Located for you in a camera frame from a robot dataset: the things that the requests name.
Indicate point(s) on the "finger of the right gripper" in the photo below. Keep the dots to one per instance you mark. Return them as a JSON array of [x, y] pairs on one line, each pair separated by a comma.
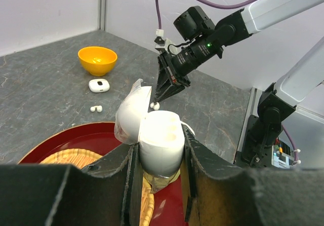
[[167, 90], [163, 77]]

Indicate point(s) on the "white oval charging case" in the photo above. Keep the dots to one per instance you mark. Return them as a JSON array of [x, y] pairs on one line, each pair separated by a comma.
[[158, 133]]

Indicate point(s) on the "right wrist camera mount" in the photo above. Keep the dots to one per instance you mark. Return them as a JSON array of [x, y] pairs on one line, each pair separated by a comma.
[[162, 43]]

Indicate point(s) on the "orange bowl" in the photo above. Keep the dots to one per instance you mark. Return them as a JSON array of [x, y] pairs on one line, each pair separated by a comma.
[[97, 60]]

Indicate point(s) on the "white earbud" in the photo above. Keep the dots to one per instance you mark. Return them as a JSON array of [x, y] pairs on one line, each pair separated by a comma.
[[97, 108], [155, 106]]

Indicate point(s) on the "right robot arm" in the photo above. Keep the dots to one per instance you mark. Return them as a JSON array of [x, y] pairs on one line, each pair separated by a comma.
[[204, 39]]

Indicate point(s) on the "red round tray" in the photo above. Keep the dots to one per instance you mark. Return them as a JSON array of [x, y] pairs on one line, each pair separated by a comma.
[[99, 138]]

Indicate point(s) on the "right aluminium frame post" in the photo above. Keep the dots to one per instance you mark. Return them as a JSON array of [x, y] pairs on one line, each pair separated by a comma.
[[102, 11]]

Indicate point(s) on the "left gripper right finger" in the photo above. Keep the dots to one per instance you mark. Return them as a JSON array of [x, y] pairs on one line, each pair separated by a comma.
[[217, 192]]

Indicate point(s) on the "white square earbud case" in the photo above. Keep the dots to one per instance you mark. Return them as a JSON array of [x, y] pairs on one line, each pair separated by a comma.
[[99, 85]]

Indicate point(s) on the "woven bamboo basket plate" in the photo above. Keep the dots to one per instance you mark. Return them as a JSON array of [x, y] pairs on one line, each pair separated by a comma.
[[83, 157]]

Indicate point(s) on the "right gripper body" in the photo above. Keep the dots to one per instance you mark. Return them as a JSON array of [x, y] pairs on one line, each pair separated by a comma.
[[169, 71]]

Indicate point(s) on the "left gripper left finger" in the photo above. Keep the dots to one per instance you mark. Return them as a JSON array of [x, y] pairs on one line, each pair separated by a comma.
[[106, 192]]

